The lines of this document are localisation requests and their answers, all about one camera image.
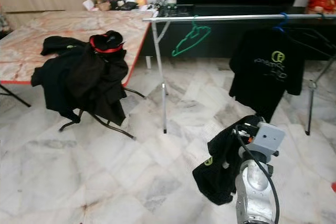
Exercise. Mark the crumpled black shirt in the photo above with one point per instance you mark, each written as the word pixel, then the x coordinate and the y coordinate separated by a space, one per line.
pixel 52 80

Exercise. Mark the orange ball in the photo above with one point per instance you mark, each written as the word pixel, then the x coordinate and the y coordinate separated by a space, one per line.
pixel 141 1

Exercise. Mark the black shirt with green logo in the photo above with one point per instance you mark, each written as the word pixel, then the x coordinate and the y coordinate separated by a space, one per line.
pixel 218 171
pixel 268 77

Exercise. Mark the blue plastic hanger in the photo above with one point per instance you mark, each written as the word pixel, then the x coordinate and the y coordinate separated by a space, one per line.
pixel 286 20

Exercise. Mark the black plush toy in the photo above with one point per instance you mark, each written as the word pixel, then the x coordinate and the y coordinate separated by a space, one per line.
pixel 121 3

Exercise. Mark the red plastic hanger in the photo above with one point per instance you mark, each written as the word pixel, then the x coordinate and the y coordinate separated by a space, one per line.
pixel 105 50

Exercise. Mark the white card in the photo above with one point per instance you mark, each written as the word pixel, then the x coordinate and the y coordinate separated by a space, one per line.
pixel 88 4

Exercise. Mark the green plastic hanger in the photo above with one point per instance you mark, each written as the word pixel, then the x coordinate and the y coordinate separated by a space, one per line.
pixel 205 30

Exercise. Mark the marble pattern folding table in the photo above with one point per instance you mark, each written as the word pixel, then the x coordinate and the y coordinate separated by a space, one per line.
pixel 21 45

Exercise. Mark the black television console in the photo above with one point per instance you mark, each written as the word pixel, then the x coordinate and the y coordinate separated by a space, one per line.
pixel 220 40

